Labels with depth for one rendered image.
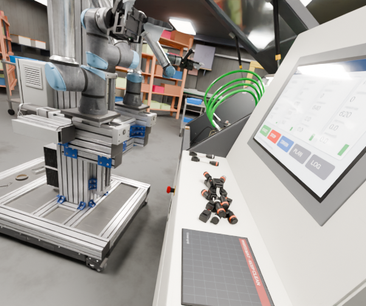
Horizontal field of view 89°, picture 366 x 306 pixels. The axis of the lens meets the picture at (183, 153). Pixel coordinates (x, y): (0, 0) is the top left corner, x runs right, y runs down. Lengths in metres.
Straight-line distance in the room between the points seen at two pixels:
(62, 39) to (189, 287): 1.01
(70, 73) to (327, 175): 1.02
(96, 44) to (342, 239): 0.86
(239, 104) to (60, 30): 1.20
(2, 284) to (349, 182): 1.72
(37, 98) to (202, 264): 1.40
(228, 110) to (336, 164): 1.21
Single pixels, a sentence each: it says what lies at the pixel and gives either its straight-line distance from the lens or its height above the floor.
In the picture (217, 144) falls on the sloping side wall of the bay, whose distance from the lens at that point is 0.93.
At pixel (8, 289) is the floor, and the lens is 1.68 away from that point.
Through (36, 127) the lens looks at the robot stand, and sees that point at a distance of 1.21.
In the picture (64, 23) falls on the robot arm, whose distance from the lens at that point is 1.08.
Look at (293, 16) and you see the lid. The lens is 0.98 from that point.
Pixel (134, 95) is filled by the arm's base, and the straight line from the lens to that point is 1.56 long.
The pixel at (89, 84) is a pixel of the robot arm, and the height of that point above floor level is 1.19.
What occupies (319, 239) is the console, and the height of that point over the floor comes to 1.09.
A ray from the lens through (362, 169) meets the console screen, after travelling 0.42.
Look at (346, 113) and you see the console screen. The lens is 0.50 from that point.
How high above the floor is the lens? 1.30
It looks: 21 degrees down
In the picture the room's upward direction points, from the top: 11 degrees clockwise
